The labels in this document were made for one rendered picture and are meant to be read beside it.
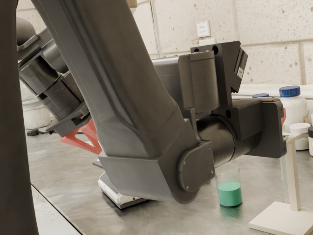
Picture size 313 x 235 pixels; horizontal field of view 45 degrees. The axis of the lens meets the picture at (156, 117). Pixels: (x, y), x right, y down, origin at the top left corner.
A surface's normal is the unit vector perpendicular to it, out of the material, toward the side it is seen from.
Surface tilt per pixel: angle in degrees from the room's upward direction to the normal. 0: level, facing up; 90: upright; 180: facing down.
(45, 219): 0
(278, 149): 88
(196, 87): 88
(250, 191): 0
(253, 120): 89
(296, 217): 0
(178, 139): 90
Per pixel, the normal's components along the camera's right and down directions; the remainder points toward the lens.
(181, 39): -0.84, 0.23
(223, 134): 0.55, -0.44
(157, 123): 0.66, -0.18
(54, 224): -0.16, -0.97
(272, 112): -0.70, 0.21
